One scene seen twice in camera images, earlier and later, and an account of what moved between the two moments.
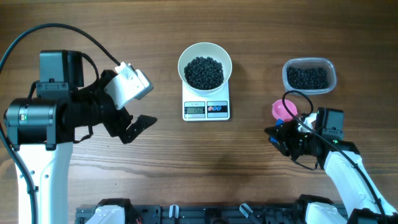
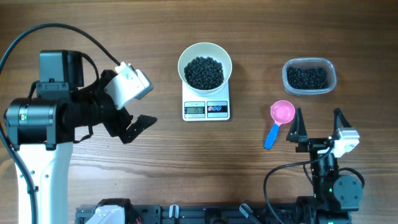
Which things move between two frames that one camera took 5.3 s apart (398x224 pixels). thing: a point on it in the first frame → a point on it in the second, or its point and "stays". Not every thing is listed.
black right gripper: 283,134 → 297,134
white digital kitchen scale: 197,107 stays
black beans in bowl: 204,73 stays
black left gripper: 137,127 stays
